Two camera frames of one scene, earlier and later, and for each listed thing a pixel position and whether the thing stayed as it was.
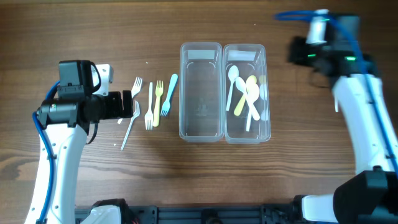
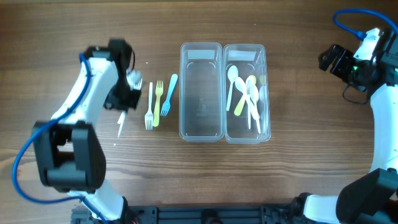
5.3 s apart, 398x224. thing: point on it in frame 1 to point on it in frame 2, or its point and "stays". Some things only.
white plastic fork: x=148 y=117 stays
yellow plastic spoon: x=251 y=79 stays
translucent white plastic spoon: x=336 y=103 to x=249 y=86
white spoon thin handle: x=233 y=74 stays
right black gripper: x=296 y=50 to x=336 y=61
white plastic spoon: x=240 y=86 stays
